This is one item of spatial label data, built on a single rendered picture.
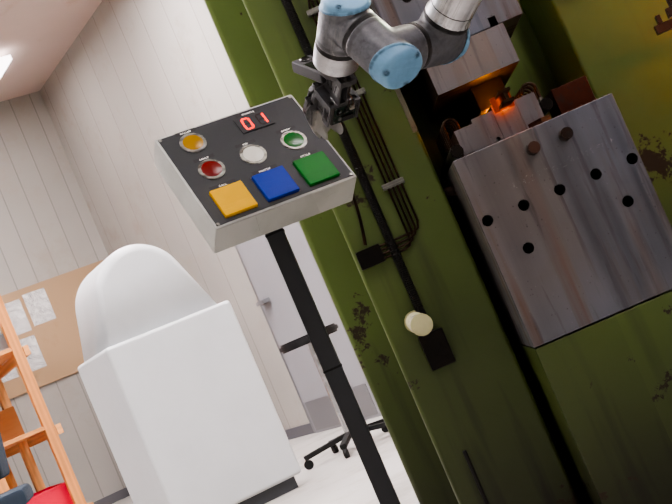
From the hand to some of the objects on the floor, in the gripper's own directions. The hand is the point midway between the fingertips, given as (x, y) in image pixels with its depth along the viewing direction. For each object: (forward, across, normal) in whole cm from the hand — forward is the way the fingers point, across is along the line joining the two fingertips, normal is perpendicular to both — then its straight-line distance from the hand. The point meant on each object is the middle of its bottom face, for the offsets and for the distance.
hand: (319, 130), depth 258 cm
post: (+72, -9, -82) cm, 110 cm away
